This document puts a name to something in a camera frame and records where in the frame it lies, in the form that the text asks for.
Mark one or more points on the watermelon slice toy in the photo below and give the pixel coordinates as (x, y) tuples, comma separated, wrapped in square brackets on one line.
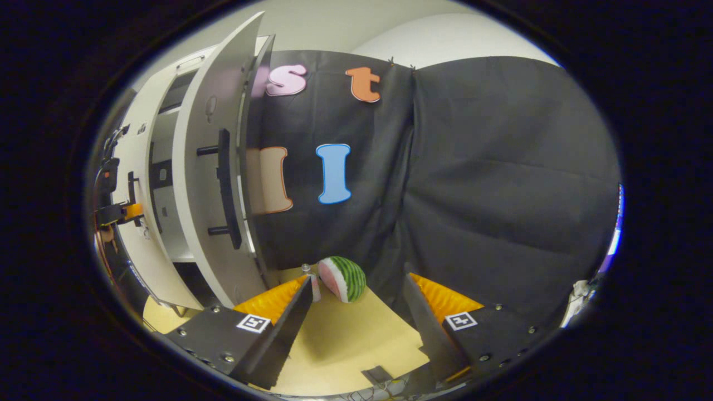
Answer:
[(348, 278)]

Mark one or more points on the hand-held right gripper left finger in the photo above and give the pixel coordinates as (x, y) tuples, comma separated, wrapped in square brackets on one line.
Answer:
[(289, 328)]

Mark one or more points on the black tape strip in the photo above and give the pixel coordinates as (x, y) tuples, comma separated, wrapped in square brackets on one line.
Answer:
[(377, 374)]

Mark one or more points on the black backdrop cloth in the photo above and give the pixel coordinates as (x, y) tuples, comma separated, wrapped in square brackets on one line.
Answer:
[(501, 195)]

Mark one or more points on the white cabinet door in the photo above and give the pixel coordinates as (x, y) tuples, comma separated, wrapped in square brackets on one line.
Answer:
[(136, 262), (195, 167)]

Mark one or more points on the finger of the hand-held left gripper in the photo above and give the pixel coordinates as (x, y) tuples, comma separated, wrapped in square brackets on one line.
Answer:
[(114, 214)]

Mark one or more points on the white double-door shoe cabinet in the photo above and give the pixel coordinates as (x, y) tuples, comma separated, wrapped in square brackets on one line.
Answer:
[(167, 239)]

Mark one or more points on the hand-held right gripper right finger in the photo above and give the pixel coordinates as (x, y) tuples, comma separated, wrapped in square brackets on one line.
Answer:
[(426, 328)]

